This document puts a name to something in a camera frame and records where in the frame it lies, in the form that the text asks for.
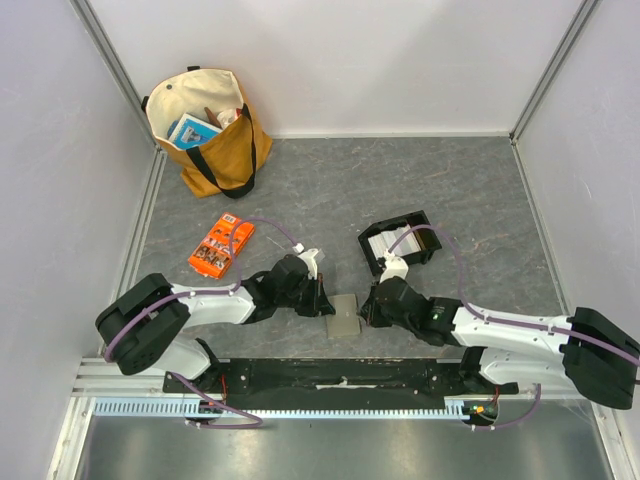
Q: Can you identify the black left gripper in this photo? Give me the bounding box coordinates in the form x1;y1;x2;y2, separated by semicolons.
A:
277;273;334;318

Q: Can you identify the grey card holder wallet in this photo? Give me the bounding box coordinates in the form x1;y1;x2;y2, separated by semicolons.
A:
326;294;361;339

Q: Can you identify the black card tray box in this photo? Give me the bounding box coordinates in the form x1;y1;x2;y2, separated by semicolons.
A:
358;210;442;276

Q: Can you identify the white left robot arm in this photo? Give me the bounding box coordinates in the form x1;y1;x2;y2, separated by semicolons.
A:
95;249;336;393

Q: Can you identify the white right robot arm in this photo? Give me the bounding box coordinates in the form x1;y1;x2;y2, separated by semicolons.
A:
360;277;639;410

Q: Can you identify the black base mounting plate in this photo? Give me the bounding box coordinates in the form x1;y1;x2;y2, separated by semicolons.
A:
191;358;519;396

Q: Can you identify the mustard canvas tote bag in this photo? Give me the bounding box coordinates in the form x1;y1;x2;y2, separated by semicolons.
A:
141;66;272;199

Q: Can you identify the brown item in bag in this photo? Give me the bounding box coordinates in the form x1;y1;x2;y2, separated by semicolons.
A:
204;107;241;130

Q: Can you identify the blue book in bag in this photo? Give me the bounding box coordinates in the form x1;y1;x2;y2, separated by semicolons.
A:
168;113;221;150

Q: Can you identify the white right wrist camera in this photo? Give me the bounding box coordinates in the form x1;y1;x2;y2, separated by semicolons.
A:
378;251;409;283

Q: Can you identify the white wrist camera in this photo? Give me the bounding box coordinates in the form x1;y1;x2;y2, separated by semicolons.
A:
293;243;325;280
378;251;409;283

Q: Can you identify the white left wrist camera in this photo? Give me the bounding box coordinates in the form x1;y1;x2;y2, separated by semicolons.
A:
293;243;325;280

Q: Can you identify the slotted cable duct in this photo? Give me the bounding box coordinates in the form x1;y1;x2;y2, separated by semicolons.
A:
93;394;476;420

